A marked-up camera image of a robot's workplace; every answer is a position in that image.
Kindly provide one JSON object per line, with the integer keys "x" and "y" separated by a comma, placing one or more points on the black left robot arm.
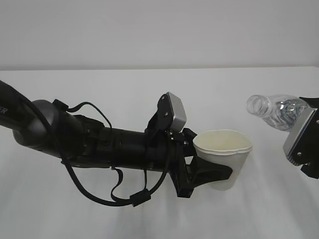
{"x": 80, "y": 142}

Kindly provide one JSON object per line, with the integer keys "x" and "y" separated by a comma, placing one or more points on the clear green-label water bottle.
{"x": 278, "y": 111}

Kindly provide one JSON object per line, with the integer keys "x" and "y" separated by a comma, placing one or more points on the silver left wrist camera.
{"x": 171, "y": 113}

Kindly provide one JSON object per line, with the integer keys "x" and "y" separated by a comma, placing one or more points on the white paper cup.
{"x": 226, "y": 147}

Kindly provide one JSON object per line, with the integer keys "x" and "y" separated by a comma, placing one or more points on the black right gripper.
{"x": 310, "y": 142}

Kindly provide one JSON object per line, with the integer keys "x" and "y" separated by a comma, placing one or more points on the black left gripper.
{"x": 167, "y": 151}

